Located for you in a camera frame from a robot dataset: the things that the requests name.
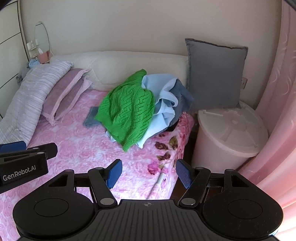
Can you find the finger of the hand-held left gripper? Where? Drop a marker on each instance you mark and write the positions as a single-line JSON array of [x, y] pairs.
[[12, 146], [46, 149]]

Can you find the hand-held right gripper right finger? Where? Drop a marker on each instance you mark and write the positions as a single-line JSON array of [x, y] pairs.
[[183, 173]]

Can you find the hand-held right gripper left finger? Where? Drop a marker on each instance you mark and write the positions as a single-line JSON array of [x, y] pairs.
[[114, 173]]

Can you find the green knit sweater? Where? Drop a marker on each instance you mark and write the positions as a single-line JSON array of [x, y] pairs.
[[124, 109]]

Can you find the white stick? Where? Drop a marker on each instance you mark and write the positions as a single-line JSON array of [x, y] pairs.
[[160, 179]]

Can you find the pink floral blanket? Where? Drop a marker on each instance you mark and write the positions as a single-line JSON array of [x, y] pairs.
[[76, 143]]

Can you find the white plastic bin with lid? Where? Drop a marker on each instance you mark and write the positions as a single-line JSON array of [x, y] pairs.
[[215, 143]]

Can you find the pale striped quilt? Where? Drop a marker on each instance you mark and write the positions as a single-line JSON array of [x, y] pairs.
[[27, 97]]

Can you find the purple pillow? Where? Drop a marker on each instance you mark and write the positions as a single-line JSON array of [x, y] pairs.
[[62, 95]]

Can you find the light blue garment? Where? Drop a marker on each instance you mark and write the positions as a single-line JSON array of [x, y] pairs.
[[161, 113]]

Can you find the blue denim jeans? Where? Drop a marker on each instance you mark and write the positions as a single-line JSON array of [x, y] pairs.
[[183, 97]]

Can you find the blue grey cloth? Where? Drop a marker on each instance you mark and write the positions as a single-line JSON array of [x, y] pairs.
[[32, 63]]

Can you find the pink cup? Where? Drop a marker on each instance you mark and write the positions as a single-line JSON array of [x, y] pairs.
[[43, 57]]

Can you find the small white shelf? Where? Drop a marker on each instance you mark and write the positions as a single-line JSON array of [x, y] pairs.
[[30, 45]]

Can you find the grey cushion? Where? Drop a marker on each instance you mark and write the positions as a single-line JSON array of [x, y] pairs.
[[215, 74]]

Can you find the long white pillow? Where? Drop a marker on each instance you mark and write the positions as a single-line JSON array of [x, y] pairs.
[[111, 67]]

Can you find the white wardrobe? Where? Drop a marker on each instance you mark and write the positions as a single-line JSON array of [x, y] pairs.
[[9, 34]]

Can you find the oval mirror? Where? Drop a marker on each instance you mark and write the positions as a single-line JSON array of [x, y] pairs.
[[41, 37]]

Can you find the pink curtain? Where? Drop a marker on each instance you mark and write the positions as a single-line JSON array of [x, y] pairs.
[[277, 104]]

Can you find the wall socket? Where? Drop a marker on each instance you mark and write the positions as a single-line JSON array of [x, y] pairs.
[[244, 83]]

